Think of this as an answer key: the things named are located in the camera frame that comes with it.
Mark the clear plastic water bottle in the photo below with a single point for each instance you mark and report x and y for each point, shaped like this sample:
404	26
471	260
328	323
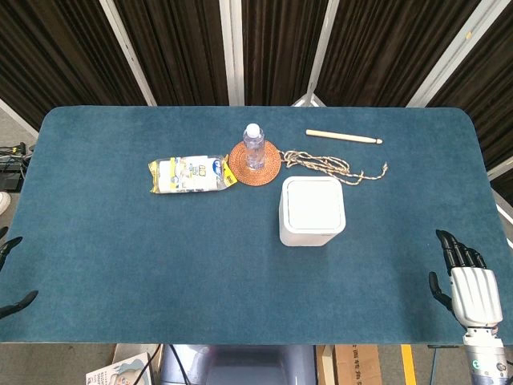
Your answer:
253	145

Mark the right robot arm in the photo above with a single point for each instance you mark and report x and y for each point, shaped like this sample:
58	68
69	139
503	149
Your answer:
483	355

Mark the round woven orange coaster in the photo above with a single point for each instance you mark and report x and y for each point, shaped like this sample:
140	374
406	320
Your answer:
272	166

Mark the wooden stick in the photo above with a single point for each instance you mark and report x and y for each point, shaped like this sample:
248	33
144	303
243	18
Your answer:
344	136

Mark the white square lidded bin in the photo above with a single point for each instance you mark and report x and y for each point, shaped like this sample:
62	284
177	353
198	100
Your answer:
312	208

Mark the blue felt table mat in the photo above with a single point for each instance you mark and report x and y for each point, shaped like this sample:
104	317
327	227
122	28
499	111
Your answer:
160	260

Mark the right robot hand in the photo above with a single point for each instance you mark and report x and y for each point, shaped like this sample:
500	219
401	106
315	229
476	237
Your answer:
475	290

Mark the printed paper booklet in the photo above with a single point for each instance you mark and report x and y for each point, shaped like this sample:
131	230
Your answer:
120	371

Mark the white shoe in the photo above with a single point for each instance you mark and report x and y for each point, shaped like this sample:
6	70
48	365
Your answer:
5	201

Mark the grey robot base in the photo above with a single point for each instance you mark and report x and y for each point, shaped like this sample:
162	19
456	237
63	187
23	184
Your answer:
248	365

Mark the cardboard box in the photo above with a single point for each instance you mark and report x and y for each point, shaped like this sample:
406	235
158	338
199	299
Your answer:
356	365

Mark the plastic snack package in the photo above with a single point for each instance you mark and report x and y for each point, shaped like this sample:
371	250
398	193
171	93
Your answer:
188	174

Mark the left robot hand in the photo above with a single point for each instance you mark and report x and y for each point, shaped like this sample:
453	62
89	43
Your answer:
12	304

